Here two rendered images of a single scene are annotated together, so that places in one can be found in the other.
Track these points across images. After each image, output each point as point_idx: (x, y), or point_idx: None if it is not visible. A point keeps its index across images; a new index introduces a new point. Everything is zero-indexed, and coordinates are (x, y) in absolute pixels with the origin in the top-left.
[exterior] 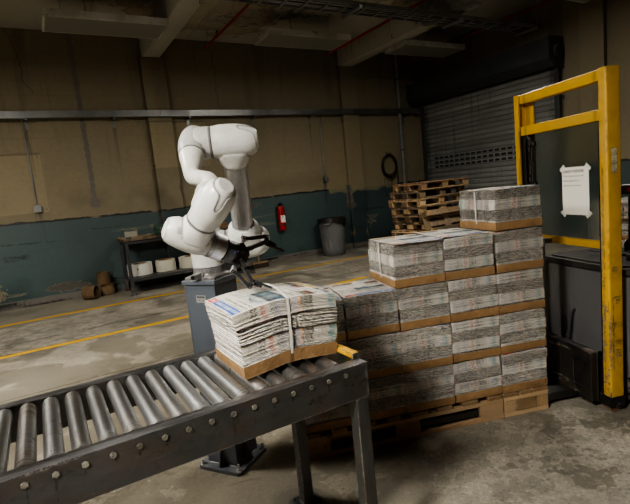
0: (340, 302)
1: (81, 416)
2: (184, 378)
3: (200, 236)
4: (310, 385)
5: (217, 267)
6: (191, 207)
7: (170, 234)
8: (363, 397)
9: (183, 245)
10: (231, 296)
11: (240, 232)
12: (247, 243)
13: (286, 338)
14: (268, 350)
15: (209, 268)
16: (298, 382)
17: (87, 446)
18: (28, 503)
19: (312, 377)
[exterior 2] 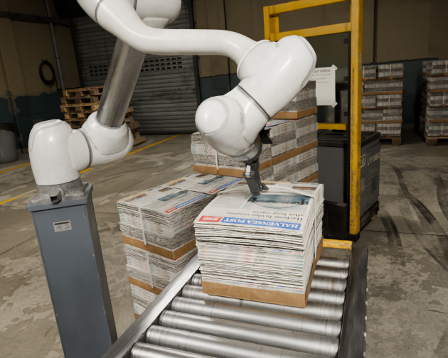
0: (209, 199)
1: None
2: (215, 336)
3: (262, 125)
4: (366, 288)
5: (78, 180)
6: (260, 79)
7: (232, 123)
8: None
9: (239, 140)
10: (227, 209)
11: (113, 130)
12: (119, 144)
13: (312, 244)
14: (308, 263)
15: (70, 182)
16: (362, 290)
17: None
18: None
19: (361, 279)
